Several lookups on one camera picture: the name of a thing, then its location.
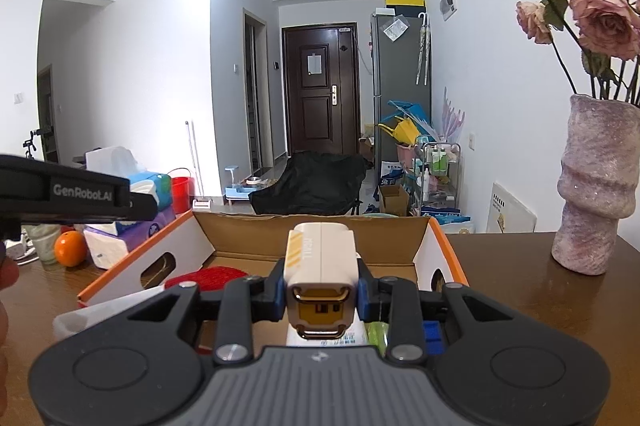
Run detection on grey tape roll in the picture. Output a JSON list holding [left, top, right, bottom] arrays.
[[52, 285, 164, 342]]

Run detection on glass cup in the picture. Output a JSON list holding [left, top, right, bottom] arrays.
[[24, 224, 61, 265]]

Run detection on cream cube charger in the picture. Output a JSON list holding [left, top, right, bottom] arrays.
[[283, 223, 358, 337]]

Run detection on clear jar white pellets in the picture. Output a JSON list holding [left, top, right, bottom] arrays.
[[285, 322, 369, 348]]

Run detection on black bag on floor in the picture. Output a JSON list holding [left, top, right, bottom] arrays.
[[250, 151, 368, 216]]

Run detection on red white lint brush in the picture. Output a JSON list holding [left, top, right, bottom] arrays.
[[164, 266, 247, 292]]

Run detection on orange fruit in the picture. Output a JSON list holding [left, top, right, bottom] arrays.
[[53, 231, 88, 268]]

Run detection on purple tissue pack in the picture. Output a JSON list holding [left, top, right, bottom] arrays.
[[84, 206, 176, 270]]

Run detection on grey refrigerator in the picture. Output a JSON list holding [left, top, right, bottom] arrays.
[[371, 14, 432, 177]]

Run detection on green spray bottle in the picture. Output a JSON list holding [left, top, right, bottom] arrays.
[[364, 321, 388, 357]]

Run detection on wire trolley rack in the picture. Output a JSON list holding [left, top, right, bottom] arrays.
[[413, 140, 461, 215]]

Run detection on blue tissue pack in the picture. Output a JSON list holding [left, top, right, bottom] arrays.
[[129, 172, 172, 212]]

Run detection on pink textured vase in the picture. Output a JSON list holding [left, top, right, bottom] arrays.
[[551, 95, 639, 276]]

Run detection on dark brown door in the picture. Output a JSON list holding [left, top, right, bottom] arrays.
[[282, 22, 360, 155]]

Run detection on person's hand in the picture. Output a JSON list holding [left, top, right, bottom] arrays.
[[0, 242, 20, 415]]

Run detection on red cardboard box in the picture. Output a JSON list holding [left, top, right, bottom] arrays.
[[78, 212, 468, 308]]

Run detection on blue jar lid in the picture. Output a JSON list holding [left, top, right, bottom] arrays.
[[423, 321, 446, 356]]

